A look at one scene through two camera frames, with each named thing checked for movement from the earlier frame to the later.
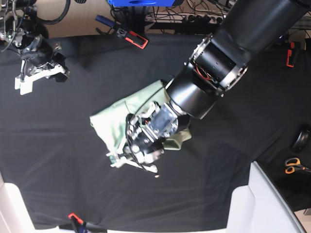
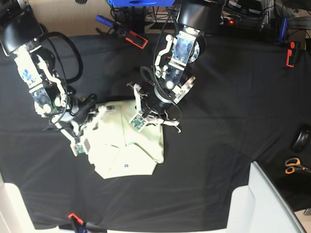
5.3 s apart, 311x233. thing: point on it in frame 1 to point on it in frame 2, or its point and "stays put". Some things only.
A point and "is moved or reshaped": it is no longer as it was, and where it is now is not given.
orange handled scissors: [291, 163] stays put
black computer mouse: [301, 141] stays put
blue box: [142, 3] stays put
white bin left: [14, 217] stays put
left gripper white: [25, 85] to [80, 145]
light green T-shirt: [110, 124] is moved or reshaped
